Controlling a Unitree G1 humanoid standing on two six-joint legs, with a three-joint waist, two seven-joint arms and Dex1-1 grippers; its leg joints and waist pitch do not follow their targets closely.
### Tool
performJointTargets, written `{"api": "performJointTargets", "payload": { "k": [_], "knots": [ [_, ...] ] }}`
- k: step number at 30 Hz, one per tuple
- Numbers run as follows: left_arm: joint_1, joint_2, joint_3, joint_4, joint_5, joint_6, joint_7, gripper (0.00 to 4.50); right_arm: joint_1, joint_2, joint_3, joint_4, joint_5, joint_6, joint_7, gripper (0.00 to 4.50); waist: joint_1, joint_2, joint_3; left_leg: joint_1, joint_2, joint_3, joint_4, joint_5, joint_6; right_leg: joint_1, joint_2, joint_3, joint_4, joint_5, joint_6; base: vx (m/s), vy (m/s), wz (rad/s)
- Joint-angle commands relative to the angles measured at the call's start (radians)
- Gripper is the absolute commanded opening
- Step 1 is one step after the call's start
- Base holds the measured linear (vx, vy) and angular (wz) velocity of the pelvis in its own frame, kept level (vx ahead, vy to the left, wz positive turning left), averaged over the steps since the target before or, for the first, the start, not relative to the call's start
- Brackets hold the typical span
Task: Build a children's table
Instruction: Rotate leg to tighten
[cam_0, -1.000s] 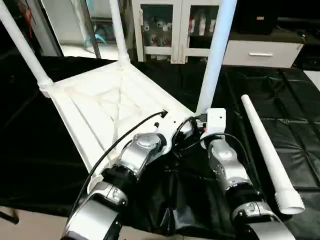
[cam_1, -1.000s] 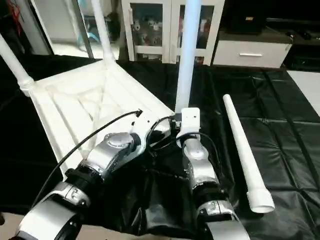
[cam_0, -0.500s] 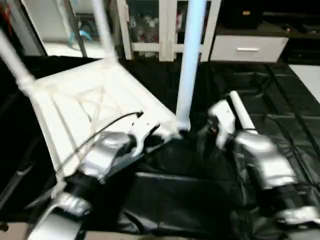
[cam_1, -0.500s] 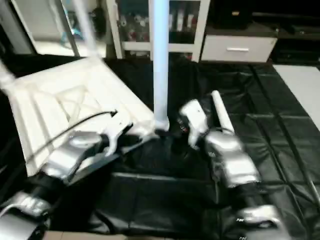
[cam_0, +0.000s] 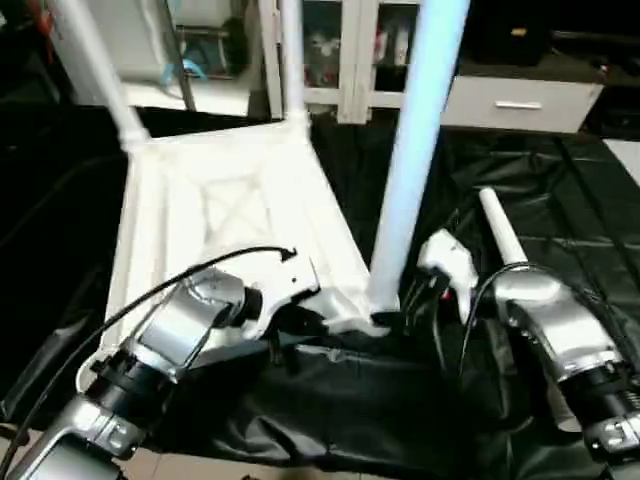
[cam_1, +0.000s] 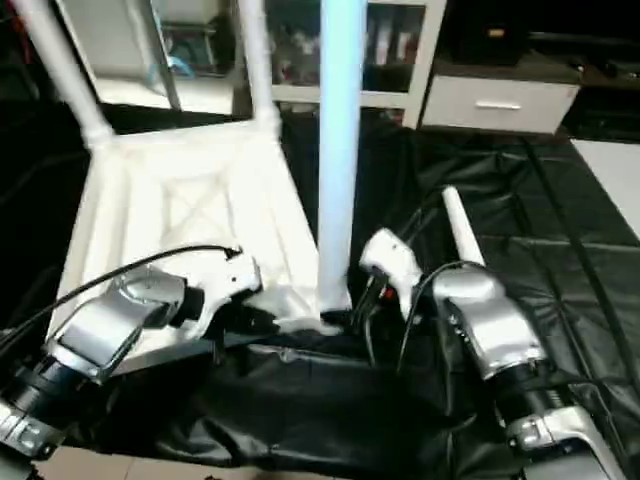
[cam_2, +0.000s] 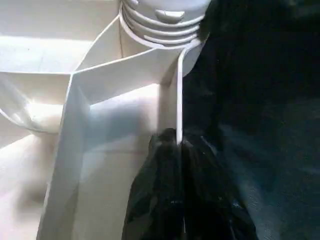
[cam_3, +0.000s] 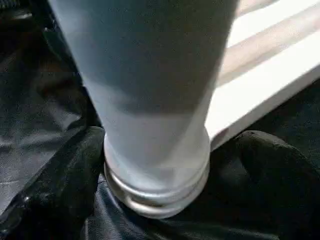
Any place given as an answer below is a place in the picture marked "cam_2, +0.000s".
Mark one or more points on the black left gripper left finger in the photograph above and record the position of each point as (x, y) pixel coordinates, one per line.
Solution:
(155, 195)

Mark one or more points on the white plastic table top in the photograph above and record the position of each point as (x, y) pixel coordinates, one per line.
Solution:
(112, 100)

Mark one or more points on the black mat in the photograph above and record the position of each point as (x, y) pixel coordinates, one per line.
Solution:
(250, 100)

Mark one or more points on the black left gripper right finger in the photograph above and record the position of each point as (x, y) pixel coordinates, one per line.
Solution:
(212, 200)

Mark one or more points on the white plastic table leg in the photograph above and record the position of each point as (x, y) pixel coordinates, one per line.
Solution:
(165, 22)

